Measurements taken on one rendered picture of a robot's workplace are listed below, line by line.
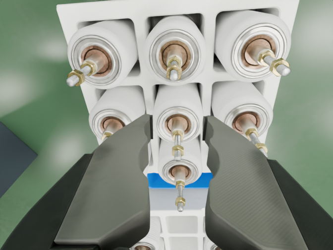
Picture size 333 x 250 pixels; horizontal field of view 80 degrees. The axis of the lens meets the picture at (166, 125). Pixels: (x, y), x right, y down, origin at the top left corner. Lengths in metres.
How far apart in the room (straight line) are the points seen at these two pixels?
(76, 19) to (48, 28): 0.24
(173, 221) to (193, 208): 0.15
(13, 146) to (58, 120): 0.19
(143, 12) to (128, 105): 0.16
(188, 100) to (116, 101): 0.13
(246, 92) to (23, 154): 0.75
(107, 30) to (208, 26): 0.16
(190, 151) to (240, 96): 0.15
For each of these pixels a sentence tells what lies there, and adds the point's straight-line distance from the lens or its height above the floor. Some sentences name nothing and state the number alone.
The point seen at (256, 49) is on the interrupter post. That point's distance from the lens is 0.31.
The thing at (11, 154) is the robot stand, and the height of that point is 0.07.
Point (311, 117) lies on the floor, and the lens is 0.76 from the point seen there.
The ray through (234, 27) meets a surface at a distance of 0.33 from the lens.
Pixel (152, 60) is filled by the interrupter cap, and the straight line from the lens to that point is 0.31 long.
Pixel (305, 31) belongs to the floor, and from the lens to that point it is 0.64.
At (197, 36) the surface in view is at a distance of 0.31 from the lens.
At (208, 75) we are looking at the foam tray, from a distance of 0.40.
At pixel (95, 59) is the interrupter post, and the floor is 0.27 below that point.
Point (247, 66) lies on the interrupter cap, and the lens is 0.33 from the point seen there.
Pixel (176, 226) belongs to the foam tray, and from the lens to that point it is 0.78.
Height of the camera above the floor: 0.55
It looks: 57 degrees down
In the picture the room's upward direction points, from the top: 175 degrees counter-clockwise
